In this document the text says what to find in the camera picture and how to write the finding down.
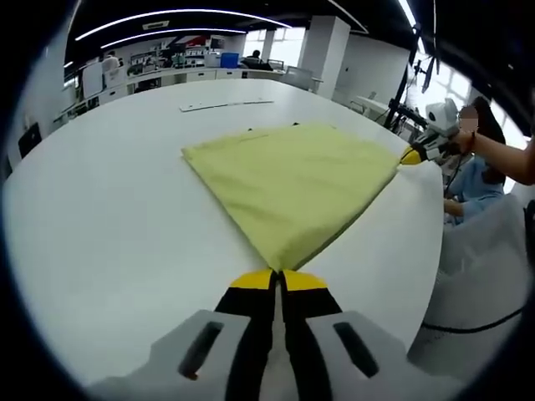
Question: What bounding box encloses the long curved ceiling light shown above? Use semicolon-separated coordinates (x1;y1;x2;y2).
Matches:
74;8;293;43

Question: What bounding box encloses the grey mesh office chair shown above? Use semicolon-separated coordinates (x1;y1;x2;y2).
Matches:
417;194;530;365

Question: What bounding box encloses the white flat table strip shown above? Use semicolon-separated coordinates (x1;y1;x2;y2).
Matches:
179;99;275;114

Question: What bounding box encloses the person's right hand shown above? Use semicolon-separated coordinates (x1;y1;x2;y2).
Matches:
442;129;477;158

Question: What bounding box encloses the black box at pillar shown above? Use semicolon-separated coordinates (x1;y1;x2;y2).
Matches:
18;122;42;160

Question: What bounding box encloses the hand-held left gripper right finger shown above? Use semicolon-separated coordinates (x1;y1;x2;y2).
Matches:
280;269;410;401

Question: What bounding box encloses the yellow blue grey garment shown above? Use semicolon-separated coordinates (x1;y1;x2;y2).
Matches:
180;120;405;271

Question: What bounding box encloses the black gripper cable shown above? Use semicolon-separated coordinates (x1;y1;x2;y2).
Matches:
421;307;526;335

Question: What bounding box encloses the row of white cabinets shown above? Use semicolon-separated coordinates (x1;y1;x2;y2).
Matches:
62;66;289;114

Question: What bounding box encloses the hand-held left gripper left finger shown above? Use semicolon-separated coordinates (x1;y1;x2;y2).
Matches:
145;269;279;401

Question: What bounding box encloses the black tripod stand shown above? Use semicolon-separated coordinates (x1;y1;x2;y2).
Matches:
384;24;440;135

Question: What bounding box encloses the wide white pillar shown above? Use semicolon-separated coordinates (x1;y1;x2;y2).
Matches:
298;18;352;99

